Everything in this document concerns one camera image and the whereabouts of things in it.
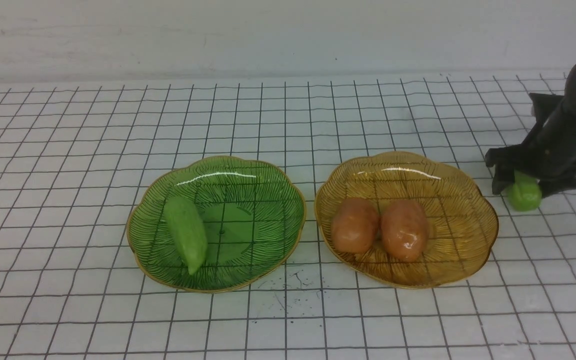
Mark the orange toy potato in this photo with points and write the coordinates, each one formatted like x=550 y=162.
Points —
x=355 y=226
x=405 y=230

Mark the white grid table mat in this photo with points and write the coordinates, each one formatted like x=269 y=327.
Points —
x=76 y=157

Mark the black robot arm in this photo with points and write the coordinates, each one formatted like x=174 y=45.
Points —
x=548 y=152

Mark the green toy cucumber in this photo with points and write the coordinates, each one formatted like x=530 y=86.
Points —
x=187 y=230
x=524 y=194

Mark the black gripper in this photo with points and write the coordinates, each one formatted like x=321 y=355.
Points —
x=548 y=152

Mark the green transparent plastic plate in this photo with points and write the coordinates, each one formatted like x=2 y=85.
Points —
x=253 y=217

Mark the amber transparent plastic plate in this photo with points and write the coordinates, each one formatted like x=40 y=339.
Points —
x=463 y=225

